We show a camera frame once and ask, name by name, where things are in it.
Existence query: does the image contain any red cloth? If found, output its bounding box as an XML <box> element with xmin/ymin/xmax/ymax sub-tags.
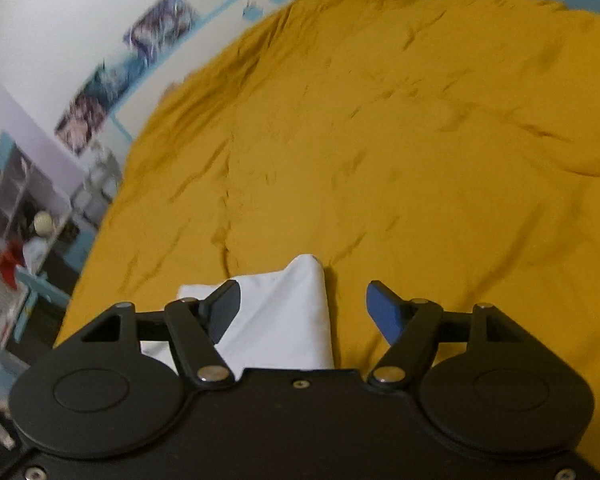
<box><xmin>0</xmin><ymin>242</ymin><xmax>26</xmax><ymax>288</ymax></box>

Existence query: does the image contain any white printed t-shirt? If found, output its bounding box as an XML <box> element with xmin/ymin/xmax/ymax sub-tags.
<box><xmin>140</xmin><ymin>254</ymin><xmax>337</xmax><ymax>380</ymax></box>

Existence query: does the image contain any mustard yellow blanket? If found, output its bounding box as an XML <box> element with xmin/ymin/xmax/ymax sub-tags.
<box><xmin>55</xmin><ymin>0</ymin><xmax>600</xmax><ymax>478</ymax></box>

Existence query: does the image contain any lavender cubby shelf unit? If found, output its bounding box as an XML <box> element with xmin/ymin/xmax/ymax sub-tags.
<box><xmin>0</xmin><ymin>102</ymin><xmax>123</xmax><ymax>311</ymax></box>

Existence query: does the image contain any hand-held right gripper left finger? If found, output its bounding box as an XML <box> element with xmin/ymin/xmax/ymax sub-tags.
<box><xmin>82</xmin><ymin>280</ymin><xmax>243</xmax><ymax>389</ymax></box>

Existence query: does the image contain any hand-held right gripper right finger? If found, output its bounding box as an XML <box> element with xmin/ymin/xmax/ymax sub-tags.
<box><xmin>366</xmin><ymin>280</ymin><xmax>527</xmax><ymax>392</ymax></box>

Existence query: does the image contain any light blue chair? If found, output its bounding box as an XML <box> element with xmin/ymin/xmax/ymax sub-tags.
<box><xmin>12</xmin><ymin>267</ymin><xmax>73</xmax><ymax>346</ymax></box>

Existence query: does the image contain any wall poster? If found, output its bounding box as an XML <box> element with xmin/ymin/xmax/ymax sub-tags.
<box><xmin>77</xmin><ymin>52</ymin><xmax>148</xmax><ymax>107</ymax></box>
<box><xmin>124</xmin><ymin>0</ymin><xmax>201</xmax><ymax>58</ymax></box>
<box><xmin>55</xmin><ymin>92</ymin><xmax>108</xmax><ymax>156</ymax></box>

